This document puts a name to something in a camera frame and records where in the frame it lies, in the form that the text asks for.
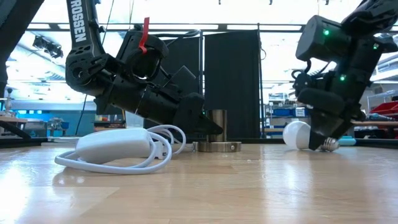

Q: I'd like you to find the grey stand with black knob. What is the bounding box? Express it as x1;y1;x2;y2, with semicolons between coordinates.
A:
4;88;14;116

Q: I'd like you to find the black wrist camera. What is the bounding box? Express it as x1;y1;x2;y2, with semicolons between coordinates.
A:
292;72;317;94
164;65;197;96

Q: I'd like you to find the thin black hanging cable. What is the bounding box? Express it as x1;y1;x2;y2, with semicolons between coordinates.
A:
74;93;88;136

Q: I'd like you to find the black ceiling camera rig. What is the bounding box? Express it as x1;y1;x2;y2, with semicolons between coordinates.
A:
32;35;65;60

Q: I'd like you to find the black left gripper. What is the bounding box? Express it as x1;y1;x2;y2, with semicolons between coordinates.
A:
142;86;224;135

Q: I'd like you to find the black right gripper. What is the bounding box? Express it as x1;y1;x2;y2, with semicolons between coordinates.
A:
297;86;367;152

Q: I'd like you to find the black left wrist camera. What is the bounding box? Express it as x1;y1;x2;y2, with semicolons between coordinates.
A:
164;65;197;96

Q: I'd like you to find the red storage bin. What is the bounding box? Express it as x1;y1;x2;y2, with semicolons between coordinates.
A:
369;101;398;116

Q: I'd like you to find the black curtain divider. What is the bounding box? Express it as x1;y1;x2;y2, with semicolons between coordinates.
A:
143;29;261;141

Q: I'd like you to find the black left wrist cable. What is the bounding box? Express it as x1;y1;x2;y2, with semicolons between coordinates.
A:
152;29;201;40

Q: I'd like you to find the clear plastic bin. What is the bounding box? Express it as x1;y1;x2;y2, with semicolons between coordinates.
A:
126;111;146;129

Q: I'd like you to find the small wooden table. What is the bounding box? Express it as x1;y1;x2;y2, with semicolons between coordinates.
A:
0;116;29;139

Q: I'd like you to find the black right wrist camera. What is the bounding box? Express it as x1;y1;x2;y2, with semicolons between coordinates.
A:
292;72;317;94

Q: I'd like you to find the blue storage bin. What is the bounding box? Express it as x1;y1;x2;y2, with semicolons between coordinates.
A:
273;108;293;118

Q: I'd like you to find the white light bulb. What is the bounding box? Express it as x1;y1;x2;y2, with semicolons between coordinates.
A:
282;120;340;152

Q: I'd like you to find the brass lamp socket base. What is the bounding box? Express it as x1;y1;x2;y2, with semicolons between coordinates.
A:
192;109;243;153

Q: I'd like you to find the long wooden workbench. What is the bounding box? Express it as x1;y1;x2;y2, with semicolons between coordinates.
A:
351;120;398;138

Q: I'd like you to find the red zip tie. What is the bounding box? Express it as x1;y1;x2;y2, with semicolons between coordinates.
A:
138;17;151;55

